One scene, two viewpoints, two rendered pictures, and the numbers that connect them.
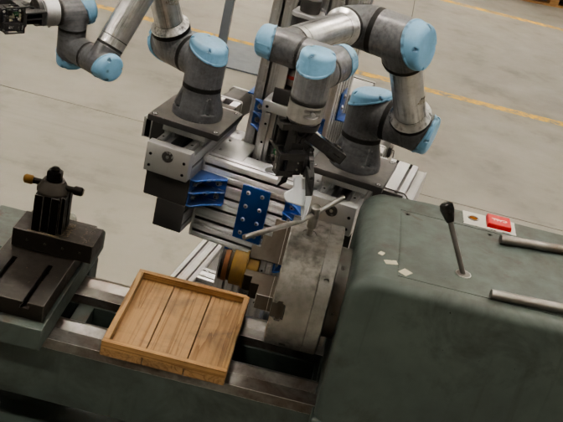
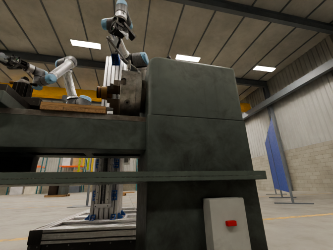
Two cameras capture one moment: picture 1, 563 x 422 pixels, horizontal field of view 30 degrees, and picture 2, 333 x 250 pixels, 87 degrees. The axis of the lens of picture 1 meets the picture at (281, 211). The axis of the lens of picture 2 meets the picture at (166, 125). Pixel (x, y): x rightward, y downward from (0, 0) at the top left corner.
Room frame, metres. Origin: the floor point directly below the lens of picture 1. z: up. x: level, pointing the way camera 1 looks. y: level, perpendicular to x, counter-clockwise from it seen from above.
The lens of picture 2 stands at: (1.10, -0.03, 0.50)
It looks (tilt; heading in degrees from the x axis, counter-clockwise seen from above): 19 degrees up; 344
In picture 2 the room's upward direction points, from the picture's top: 2 degrees counter-clockwise
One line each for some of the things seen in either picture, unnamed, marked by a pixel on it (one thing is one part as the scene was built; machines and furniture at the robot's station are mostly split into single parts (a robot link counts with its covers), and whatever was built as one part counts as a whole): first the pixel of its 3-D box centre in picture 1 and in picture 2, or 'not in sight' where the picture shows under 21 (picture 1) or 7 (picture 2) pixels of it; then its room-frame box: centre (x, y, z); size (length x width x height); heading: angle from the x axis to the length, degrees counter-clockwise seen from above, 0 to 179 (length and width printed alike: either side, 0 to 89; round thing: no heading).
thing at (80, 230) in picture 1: (58, 236); (23, 103); (2.27, 0.53, 1.00); 0.20 x 0.10 x 0.05; 88
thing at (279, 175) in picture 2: not in sight; (274, 162); (6.22, -5.58, 1.18); 4.12 x 0.80 x 2.35; 138
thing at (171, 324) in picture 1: (178, 323); (81, 119); (2.18, 0.18, 0.89); 0.36 x 0.30 x 0.04; 178
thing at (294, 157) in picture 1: (293, 146); (119, 27); (2.02, 0.01, 1.48); 0.09 x 0.08 x 0.12; 117
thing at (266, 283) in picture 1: (263, 293); (116, 86); (2.08, 0.00, 1.08); 0.12 x 0.11 x 0.05; 178
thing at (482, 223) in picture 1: (486, 232); not in sight; (2.38, -0.51, 1.23); 0.13 x 0.08 x 0.06; 88
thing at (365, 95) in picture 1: (369, 111); not in sight; (2.78, -0.18, 1.33); 0.13 x 0.12 x 0.14; 68
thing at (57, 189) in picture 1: (54, 184); (24, 83); (2.27, 0.56, 1.14); 0.08 x 0.08 x 0.03
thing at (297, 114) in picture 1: (306, 111); (121, 18); (2.01, 0.00, 1.57); 0.08 x 0.08 x 0.05
